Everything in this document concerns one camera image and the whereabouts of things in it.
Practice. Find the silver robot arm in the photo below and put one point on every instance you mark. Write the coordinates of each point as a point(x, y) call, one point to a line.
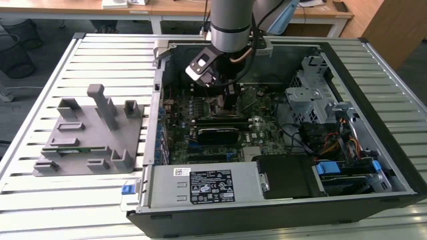
point(230, 25)

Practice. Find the CPU socket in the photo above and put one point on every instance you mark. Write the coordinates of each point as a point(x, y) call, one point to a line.
point(217, 106)

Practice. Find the silver coin cell battery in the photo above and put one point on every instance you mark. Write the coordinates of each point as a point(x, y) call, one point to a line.
point(261, 92)

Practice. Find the black RAM slot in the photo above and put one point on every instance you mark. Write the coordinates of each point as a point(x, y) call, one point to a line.
point(221, 123)

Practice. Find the black graphics card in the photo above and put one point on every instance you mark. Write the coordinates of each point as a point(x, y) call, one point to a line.
point(218, 136)

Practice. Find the green motherboard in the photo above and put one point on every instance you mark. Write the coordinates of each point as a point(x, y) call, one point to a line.
point(214, 150)

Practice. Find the silver chipset heatsink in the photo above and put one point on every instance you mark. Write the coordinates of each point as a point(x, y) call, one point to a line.
point(251, 152)

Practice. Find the metal disk bay cage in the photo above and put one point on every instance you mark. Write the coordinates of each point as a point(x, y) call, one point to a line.
point(310, 100)

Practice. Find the blue disk carrier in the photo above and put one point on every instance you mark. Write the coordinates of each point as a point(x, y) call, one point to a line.
point(376, 167)
point(328, 168)

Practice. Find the silver power supply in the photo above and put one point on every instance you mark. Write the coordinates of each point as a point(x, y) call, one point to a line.
point(161, 185)

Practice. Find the grey parts rack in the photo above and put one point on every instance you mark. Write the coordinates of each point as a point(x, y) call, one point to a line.
point(94, 140)

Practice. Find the blue case latch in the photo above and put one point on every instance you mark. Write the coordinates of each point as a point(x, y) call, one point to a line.
point(129, 189)

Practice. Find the black PC case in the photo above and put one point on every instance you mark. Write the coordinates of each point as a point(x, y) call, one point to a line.
point(234, 220)

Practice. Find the green RAM stick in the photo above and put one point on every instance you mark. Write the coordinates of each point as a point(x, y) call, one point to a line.
point(77, 150)

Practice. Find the white box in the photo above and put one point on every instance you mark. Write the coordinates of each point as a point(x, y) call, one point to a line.
point(115, 3)

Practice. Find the wooden cabinet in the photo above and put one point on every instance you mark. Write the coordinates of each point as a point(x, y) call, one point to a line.
point(394, 30)

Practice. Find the wooden desk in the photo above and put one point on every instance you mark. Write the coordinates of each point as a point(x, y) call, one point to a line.
point(67, 11)

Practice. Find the black mesh waste bin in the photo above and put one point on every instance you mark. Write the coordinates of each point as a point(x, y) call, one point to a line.
point(21, 30)
point(17, 62)

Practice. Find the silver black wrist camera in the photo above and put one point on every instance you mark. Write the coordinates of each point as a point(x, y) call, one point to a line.
point(202, 63)

